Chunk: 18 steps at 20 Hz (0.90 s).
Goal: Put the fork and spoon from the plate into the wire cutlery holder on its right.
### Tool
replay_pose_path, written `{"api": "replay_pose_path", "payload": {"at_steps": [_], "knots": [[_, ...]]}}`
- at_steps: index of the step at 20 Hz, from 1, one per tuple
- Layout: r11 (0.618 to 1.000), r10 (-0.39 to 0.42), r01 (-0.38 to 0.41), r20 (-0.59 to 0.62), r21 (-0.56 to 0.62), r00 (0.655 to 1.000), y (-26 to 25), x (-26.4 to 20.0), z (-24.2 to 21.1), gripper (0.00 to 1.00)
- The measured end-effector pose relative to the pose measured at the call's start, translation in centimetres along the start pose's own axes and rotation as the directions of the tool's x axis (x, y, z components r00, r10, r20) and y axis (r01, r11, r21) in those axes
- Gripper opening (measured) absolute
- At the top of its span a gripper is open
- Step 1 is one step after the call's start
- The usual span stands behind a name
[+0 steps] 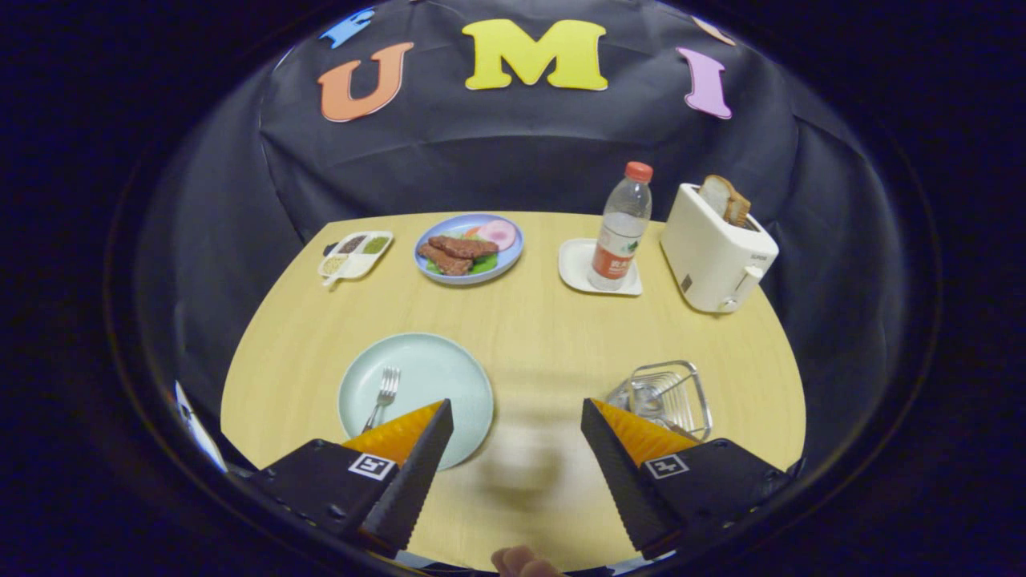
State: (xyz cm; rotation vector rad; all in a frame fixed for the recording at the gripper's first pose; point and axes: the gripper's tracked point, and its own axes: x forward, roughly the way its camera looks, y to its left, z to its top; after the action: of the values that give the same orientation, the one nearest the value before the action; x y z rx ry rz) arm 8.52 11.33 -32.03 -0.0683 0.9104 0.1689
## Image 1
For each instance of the pink ham slice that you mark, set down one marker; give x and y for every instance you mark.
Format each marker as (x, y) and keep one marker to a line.
(498, 232)

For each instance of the pale green plate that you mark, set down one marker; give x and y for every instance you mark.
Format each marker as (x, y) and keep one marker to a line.
(433, 369)

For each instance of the silver fork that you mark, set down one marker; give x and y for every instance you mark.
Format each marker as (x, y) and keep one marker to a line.
(385, 393)

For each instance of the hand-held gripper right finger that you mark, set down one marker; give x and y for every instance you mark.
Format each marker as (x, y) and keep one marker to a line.
(625, 489)

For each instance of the white bread slice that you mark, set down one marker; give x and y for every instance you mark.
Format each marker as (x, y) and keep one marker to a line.
(713, 192)

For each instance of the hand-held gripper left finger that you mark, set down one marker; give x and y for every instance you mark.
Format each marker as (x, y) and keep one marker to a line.
(413, 489)

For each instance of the brown toasted bread slice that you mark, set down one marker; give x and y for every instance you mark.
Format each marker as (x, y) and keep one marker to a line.
(739, 210)

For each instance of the brown meat piece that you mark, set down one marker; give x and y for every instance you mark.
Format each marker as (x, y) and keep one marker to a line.
(463, 246)
(445, 261)

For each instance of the blue plate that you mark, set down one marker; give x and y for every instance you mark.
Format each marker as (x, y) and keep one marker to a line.
(510, 258)

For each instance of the clear water bottle red cap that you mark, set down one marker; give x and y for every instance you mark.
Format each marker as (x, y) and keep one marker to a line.
(621, 232)

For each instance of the white square coaster tray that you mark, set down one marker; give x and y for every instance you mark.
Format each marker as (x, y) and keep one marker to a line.
(573, 264)

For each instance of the green lettuce leaf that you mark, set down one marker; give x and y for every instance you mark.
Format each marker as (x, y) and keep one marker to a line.
(482, 267)

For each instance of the white divided sauce dish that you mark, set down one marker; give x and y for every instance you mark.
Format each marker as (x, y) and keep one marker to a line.
(355, 255)

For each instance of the white toaster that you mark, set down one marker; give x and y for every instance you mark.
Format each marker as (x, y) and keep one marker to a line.
(709, 248)

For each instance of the white board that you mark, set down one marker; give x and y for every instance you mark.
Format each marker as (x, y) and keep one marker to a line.
(196, 421)

